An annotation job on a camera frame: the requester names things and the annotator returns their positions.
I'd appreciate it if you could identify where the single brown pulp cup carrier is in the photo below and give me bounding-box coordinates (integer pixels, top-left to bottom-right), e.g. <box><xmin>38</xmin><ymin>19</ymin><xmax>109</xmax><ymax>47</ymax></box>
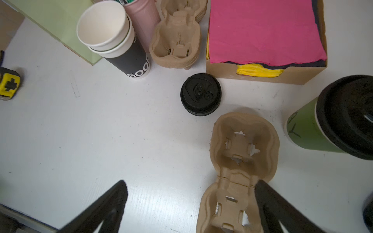
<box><xmin>196</xmin><ymin>112</ymin><xmax>280</xmax><ymax>233</ymax></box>

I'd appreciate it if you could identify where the yellow black tape measure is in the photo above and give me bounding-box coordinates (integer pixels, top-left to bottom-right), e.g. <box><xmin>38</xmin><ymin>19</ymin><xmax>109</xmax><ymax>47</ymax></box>
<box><xmin>1</xmin><ymin>67</ymin><xmax>21</xmax><ymax>101</ymax></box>

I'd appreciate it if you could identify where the green white paper gift bag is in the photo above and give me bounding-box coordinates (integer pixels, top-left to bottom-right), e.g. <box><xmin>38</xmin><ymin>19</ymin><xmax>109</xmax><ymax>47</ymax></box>
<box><xmin>6</xmin><ymin>0</ymin><xmax>102</xmax><ymax>65</ymax></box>

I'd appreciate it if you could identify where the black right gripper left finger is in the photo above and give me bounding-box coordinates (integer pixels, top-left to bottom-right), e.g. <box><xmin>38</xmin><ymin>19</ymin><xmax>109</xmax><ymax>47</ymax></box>
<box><xmin>58</xmin><ymin>180</ymin><xmax>128</xmax><ymax>233</ymax></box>

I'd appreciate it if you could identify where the brown cardboard napkin box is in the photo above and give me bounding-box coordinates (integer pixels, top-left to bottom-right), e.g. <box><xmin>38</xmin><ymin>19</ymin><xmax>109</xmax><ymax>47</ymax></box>
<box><xmin>205</xmin><ymin>0</ymin><xmax>328</xmax><ymax>85</ymax></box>

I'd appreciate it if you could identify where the magenta paper napkin stack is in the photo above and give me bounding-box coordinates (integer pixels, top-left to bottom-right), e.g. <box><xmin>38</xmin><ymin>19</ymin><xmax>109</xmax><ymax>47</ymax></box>
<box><xmin>209</xmin><ymin>1</ymin><xmax>327</xmax><ymax>67</ymax></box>

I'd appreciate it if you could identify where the stack of paper cups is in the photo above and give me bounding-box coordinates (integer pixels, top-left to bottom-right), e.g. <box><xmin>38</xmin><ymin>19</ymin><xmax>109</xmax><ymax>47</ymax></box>
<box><xmin>76</xmin><ymin>1</ymin><xmax>151</xmax><ymax>79</ymax></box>

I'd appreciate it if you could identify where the pink straw holder cup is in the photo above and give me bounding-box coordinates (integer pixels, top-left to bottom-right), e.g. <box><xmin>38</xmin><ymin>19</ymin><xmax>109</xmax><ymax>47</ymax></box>
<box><xmin>123</xmin><ymin>0</ymin><xmax>161</xmax><ymax>53</ymax></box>

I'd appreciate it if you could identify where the black plastic cup lid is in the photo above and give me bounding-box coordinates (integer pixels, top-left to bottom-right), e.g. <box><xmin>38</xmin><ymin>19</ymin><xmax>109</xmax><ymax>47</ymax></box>
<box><xmin>316</xmin><ymin>75</ymin><xmax>373</xmax><ymax>160</ymax></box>

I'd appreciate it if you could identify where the green paper coffee cup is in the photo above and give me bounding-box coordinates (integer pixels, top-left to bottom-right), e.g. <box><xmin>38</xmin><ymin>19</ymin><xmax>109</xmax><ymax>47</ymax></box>
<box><xmin>284</xmin><ymin>98</ymin><xmax>345</xmax><ymax>153</ymax></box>

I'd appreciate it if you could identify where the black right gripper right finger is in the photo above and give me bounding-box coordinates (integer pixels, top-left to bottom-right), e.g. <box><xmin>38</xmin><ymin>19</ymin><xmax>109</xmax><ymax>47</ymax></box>
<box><xmin>254</xmin><ymin>180</ymin><xmax>323</xmax><ymax>233</ymax></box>

